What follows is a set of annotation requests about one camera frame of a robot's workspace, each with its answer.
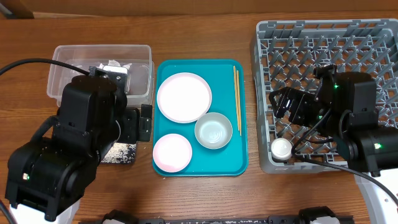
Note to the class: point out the small pink-white plate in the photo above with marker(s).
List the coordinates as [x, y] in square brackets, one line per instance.
[172, 153]

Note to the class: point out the small white cup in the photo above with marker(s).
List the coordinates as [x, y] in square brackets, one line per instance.
[281, 149]

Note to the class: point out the teal serving tray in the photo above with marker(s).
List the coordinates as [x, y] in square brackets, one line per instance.
[231, 160]

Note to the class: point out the black tray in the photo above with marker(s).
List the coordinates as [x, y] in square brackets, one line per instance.
[123, 150]

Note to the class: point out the wooden chopstick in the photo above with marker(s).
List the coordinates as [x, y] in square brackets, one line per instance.
[236, 97]
[239, 102]

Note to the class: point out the clear plastic bin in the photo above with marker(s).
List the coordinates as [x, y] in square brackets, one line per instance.
[140, 74]

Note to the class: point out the grey bowl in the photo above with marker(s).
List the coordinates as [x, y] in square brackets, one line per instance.
[213, 130]

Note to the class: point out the large white plate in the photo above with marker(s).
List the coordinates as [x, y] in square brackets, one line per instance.
[184, 97]

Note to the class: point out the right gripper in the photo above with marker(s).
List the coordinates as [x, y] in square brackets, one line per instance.
[301, 99]

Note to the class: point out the wooden chopstick right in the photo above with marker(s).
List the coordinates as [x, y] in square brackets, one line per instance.
[239, 102]

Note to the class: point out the white tissue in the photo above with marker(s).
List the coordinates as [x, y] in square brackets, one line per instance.
[115, 63]

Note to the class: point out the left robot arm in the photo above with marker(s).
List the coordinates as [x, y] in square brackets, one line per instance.
[48, 175]

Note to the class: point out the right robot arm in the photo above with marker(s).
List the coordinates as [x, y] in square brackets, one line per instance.
[343, 110]

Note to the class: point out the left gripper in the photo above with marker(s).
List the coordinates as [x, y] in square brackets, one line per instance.
[132, 131]

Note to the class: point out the wooden chopstick left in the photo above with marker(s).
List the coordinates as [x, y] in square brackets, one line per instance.
[236, 97]

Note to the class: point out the grey dish rack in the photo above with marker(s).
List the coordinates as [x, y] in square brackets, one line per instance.
[285, 53]

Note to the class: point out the spilled rice grains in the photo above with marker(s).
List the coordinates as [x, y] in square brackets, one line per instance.
[120, 153]

